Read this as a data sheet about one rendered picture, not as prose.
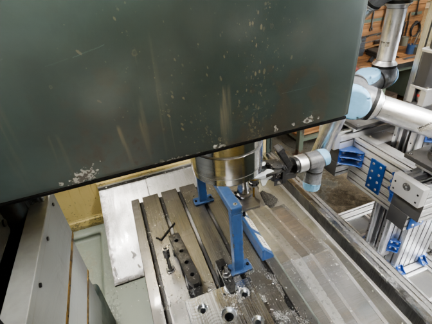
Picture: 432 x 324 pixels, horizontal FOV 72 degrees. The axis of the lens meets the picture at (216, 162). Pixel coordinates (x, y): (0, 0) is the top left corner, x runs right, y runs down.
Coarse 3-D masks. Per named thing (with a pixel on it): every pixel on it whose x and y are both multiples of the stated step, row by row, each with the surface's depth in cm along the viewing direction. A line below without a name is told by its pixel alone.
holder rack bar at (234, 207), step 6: (216, 186) 106; (222, 186) 105; (228, 186) 105; (222, 192) 103; (228, 192) 102; (222, 198) 102; (228, 198) 100; (234, 198) 100; (228, 204) 97; (234, 204) 97; (240, 204) 97; (228, 210) 98; (234, 210) 96; (240, 210) 97
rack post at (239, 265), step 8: (232, 216) 97; (240, 216) 98; (232, 224) 99; (240, 224) 100; (232, 232) 101; (240, 232) 102; (232, 240) 104; (240, 240) 105; (232, 248) 107; (240, 248) 107; (232, 256) 110; (240, 256) 109; (232, 264) 114; (240, 264) 111; (248, 264) 115; (232, 272) 113; (240, 272) 112
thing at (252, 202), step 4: (244, 200) 100; (248, 200) 100; (252, 200) 100; (256, 200) 100; (244, 204) 98; (248, 204) 98; (252, 204) 98; (256, 204) 98; (244, 208) 97; (248, 208) 97; (252, 208) 97
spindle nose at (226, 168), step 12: (252, 144) 57; (204, 156) 58; (216, 156) 57; (228, 156) 56; (240, 156) 57; (252, 156) 58; (192, 168) 66; (204, 168) 59; (216, 168) 58; (228, 168) 58; (240, 168) 58; (252, 168) 60; (204, 180) 62; (216, 180) 60; (228, 180) 59; (240, 180) 60
